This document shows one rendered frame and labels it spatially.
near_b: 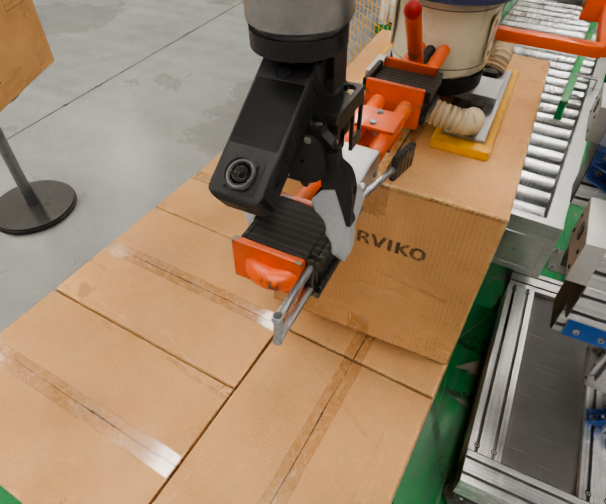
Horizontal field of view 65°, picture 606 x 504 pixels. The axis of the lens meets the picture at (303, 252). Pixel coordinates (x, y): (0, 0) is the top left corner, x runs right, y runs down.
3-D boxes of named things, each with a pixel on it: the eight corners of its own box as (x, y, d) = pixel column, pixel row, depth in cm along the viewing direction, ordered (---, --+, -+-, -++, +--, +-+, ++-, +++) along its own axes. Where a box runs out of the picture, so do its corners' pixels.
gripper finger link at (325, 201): (387, 229, 47) (359, 147, 42) (366, 269, 44) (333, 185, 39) (359, 229, 49) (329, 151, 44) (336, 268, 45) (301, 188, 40)
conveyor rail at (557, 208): (603, 29, 295) (618, -5, 281) (612, 30, 293) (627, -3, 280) (524, 266, 154) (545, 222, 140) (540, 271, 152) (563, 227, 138)
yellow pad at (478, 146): (470, 69, 104) (476, 46, 100) (517, 79, 101) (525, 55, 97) (427, 148, 82) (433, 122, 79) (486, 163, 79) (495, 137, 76)
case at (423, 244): (364, 162, 147) (382, 28, 119) (496, 199, 136) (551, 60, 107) (273, 298, 109) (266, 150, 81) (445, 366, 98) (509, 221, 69)
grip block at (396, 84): (376, 91, 75) (381, 53, 71) (436, 105, 73) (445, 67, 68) (356, 115, 70) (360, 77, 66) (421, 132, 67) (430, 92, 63)
